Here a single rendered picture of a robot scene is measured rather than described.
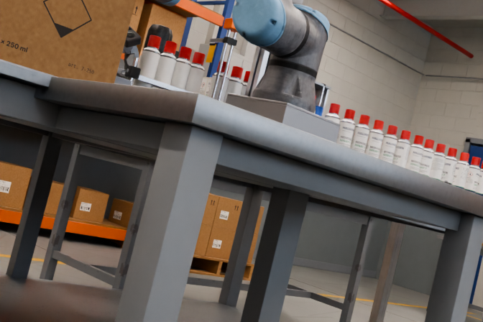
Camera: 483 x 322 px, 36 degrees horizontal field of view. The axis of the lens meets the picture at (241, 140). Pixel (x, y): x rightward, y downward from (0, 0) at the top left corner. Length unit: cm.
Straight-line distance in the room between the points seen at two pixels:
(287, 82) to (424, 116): 915
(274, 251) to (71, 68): 57
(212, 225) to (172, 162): 513
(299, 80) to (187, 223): 74
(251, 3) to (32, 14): 45
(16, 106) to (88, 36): 31
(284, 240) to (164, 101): 69
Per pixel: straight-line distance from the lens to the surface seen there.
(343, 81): 957
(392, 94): 1044
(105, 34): 157
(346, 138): 254
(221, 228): 619
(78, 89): 119
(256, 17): 159
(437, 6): 974
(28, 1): 150
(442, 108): 1067
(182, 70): 212
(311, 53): 170
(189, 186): 100
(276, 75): 168
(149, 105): 104
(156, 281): 100
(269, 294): 163
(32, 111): 131
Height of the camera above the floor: 72
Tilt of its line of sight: 4 degrees up
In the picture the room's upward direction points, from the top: 14 degrees clockwise
